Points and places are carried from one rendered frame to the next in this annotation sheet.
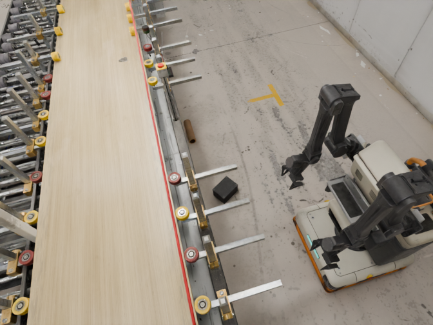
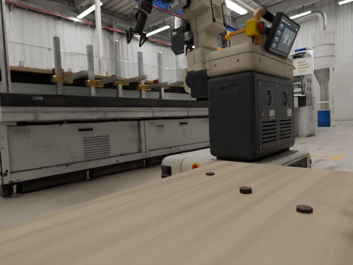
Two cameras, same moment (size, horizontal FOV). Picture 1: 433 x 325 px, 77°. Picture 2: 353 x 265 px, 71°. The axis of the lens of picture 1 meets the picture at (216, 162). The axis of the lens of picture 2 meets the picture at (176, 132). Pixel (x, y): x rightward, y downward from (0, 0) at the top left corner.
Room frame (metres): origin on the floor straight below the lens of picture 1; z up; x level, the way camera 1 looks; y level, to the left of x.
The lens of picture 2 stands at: (-0.51, -1.91, 0.49)
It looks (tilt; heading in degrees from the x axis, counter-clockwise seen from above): 3 degrees down; 53
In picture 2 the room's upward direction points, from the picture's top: 3 degrees counter-clockwise
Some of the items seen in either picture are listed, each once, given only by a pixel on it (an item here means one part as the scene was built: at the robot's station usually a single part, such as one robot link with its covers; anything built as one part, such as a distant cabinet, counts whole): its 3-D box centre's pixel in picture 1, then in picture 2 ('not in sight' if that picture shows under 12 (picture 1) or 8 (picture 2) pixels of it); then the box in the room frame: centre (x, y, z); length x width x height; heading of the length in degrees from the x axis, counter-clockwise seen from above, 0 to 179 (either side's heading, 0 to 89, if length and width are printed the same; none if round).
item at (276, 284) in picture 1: (241, 295); (102, 82); (0.23, -0.04, 0.80); 0.43 x 0.03 x 0.04; 100
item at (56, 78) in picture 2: not in sight; (62, 79); (-0.05, 0.01, 0.81); 0.14 x 0.06 x 0.05; 10
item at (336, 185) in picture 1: (349, 201); (191, 40); (0.58, -0.68, 0.99); 0.28 x 0.16 x 0.22; 9
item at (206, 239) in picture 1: (211, 253); (117, 69); (0.42, 0.09, 0.94); 0.04 x 0.04 x 0.48; 10
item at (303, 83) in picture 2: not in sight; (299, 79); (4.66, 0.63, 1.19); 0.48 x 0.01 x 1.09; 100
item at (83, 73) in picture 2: not in sight; (70, 78); (-0.02, -0.08, 0.81); 0.43 x 0.03 x 0.04; 100
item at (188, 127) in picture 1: (189, 131); not in sight; (2.07, 0.25, 0.04); 0.30 x 0.08 x 0.08; 10
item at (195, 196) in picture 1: (200, 214); (141, 77); (0.66, 0.13, 0.90); 0.04 x 0.04 x 0.48; 10
